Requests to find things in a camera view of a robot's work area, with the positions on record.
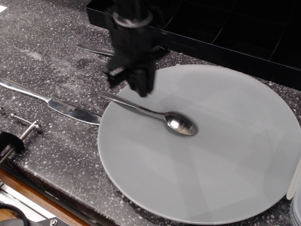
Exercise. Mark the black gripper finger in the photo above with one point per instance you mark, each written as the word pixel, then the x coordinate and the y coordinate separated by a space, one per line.
pixel 141 80

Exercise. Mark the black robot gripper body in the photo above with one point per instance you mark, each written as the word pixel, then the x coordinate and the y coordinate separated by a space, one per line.
pixel 135 30

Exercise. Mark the silver metal spoon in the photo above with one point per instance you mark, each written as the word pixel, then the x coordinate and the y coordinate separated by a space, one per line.
pixel 176 121

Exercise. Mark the round grey plate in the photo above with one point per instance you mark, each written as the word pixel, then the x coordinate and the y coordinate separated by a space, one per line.
pixel 239 164

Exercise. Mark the silver metal fork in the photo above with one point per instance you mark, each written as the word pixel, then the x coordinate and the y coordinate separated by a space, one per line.
pixel 94 50

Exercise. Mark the silver metal table knife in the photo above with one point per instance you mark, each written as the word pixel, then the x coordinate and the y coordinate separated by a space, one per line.
pixel 55 104

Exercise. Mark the black compartment organizer tray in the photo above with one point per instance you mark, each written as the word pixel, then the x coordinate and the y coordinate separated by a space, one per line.
pixel 258 37

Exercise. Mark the white paper sheet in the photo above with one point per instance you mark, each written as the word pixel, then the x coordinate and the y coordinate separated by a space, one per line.
pixel 3 8

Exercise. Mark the metal table clamp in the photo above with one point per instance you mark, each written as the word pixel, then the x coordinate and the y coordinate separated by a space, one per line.
pixel 10 143

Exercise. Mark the clear plastic container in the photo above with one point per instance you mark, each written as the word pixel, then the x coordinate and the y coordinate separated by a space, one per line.
pixel 294 194

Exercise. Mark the aluminium rail with bracket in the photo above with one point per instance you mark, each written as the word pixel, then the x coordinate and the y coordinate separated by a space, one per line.
pixel 28 213

